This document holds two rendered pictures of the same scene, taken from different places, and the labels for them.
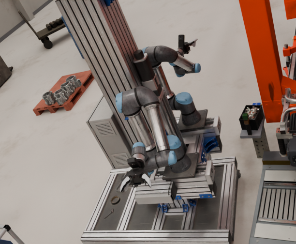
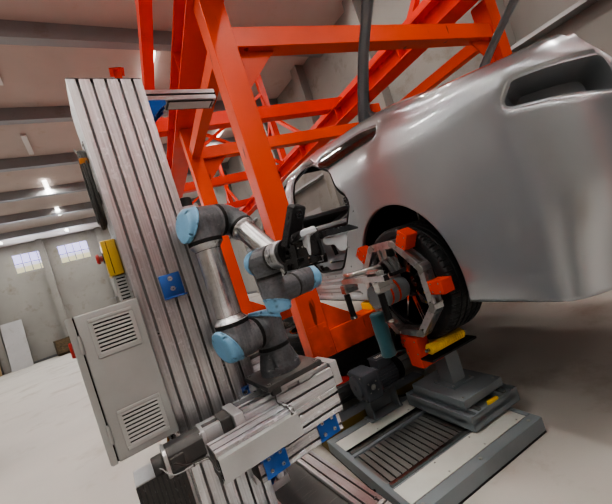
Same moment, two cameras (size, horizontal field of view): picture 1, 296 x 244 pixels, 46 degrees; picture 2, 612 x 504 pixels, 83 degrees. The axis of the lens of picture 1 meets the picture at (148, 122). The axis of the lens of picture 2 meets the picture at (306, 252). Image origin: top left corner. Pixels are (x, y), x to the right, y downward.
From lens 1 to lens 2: 1.76 m
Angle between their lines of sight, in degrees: 65
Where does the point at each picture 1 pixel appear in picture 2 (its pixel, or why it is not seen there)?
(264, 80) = (303, 298)
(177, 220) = not seen: outside the picture
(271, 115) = (319, 348)
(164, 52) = not seen: hidden behind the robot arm
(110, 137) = (124, 353)
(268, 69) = not seen: hidden behind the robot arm
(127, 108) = (207, 224)
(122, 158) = (146, 412)
